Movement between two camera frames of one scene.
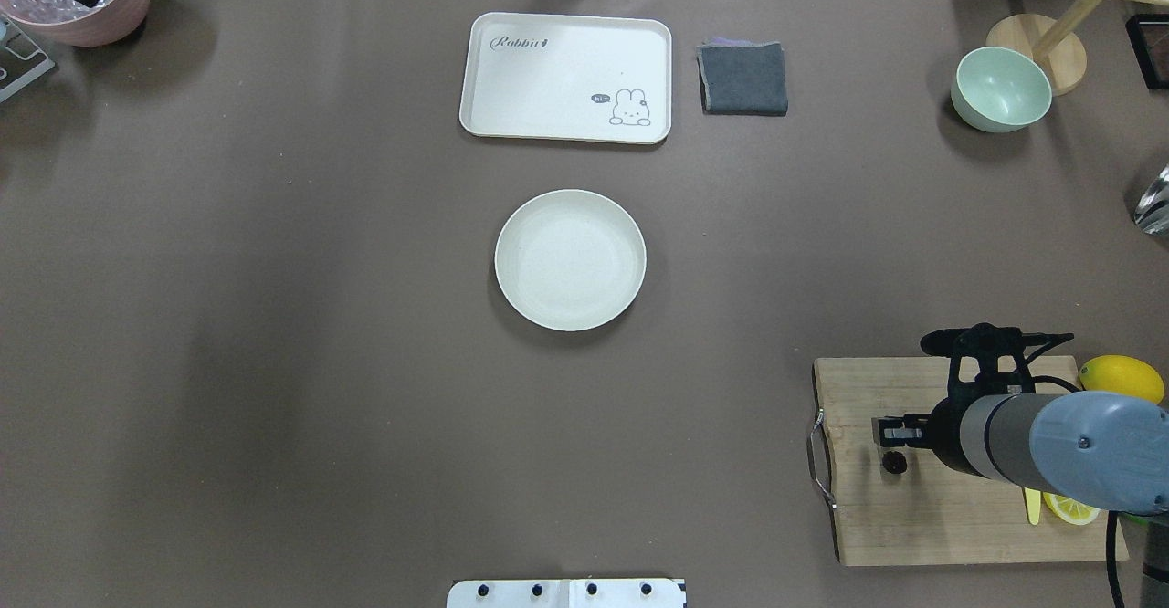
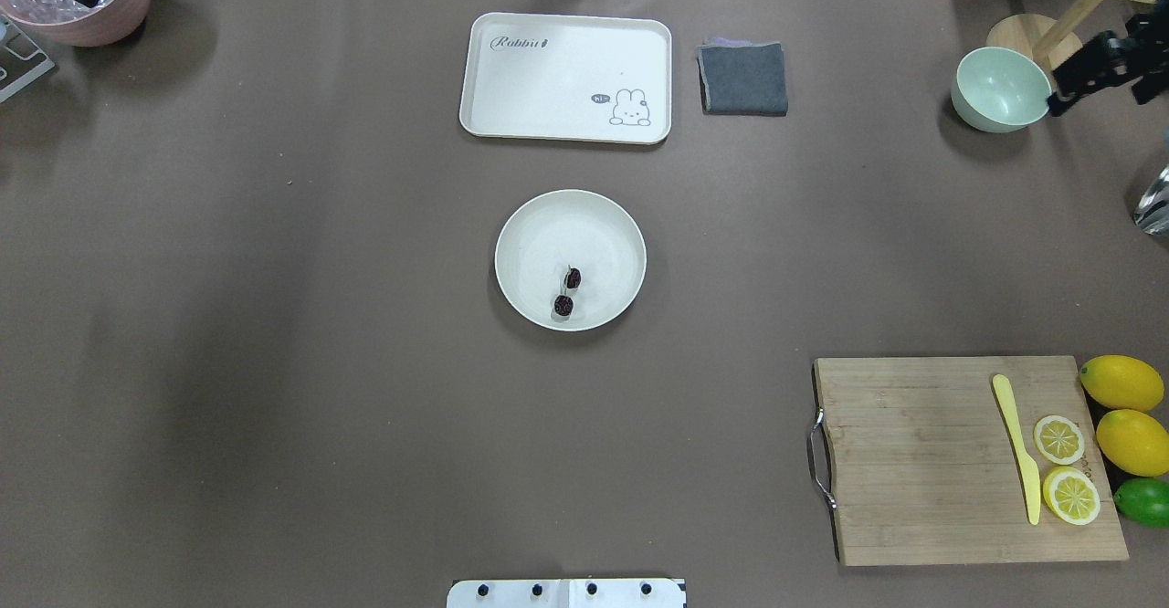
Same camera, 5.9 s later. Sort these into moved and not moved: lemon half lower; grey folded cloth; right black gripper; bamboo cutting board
Moved: right black gripper
Not moved: bamboo cutting board; grey folded cloth; lemon half lower
